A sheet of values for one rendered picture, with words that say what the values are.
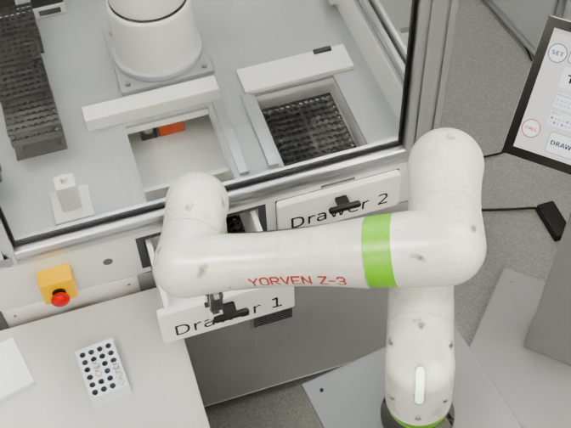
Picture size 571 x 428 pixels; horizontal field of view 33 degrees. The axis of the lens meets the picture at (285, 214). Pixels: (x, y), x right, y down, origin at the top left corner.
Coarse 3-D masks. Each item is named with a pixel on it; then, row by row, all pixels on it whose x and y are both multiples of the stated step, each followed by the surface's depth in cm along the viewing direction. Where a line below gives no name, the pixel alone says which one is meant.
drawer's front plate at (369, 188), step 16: (384, 176) 214; (400, 176) 215; (320, 192) 212; (336, 192) 212; (352, 192) 214; (368, 192) 216; (384, 192) 218; (288, 208) 211; (304, 208) 213; (320, 208) 215; (368, 208) 220; (288, 224) 216; (304, 224) 218
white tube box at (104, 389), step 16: (80, 352) 204; (96, 352) 204; (112, 352) 205; (80, 368) 201; (112, 368) 202; (96, 384) 199; (112, 384) 200; (128, 384) 199; (96, 400) 198; (112, 400) 201
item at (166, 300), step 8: (240, 216) 220; (248, 216) 218; (256, 216) 213; (248, 224) 218; (256, 224) 211; (144, 240) 212; (152, 240) 216; (152, 248) 208; (152, 256) 207; (152, 272) 208; (160, 288) 202; (160, 296) 203; (168, 296) 207; (200, 296) 207; (168, 304) 199; (176, 304) 206
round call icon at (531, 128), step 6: (528, 120) 210; (534, 120) 209; (522, 126) 211; (528, 126) 210; (534, 126) 210; (540, 126) 209; (522, 132) 211; (528, 132) 210; (534, 132) 210; (534, 138) 210
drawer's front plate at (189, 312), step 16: (272, 288) 198; (288, 288) 200; (192, 304) 195; (240, 304) 199; (256, 304) 201; (272, 304) 203; (288, 304) 205; (160, 320) 195; (176, 320) 196; (192, 320) 198; (208, 320) 200; (240, 320) 204; (176, 336) 201
